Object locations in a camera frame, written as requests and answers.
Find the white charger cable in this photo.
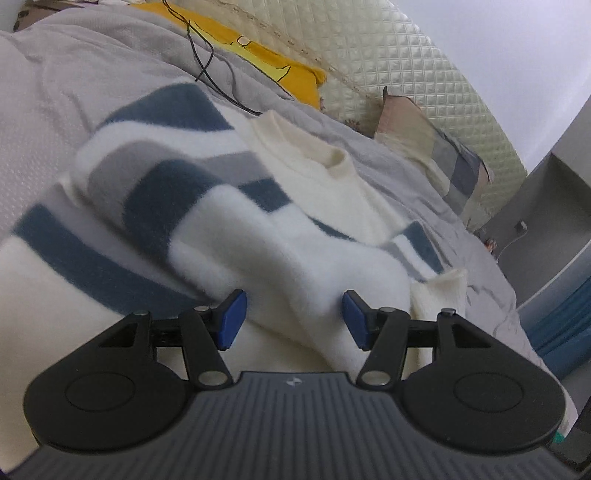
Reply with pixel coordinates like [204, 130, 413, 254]
[496, 228, 527, 260]

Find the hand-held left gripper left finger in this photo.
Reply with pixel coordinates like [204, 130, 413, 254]
[99, 289, 248, 391]

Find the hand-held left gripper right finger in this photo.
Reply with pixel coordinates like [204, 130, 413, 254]
[342, 290, 498, 389]

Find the white blue striped fluffy sweater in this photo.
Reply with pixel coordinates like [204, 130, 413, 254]
[0, 82, 578, 467]

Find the plaid pillow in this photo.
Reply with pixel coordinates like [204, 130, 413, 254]
[373, 88, 495, 217]

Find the yellow printed pillow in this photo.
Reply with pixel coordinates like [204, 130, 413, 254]
[131, 1, 328, 109]

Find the grey white wall cabinet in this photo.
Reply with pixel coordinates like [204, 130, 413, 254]
[480, 92, 591, 308]

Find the cream quilted headboard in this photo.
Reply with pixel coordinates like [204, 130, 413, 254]
[175, 0, 528, 222]

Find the thin black cable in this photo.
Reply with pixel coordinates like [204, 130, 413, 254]
[161, 0, 264, 116]

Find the grey bed sheet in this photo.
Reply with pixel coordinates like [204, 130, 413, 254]
[0, 7, 555, 384]

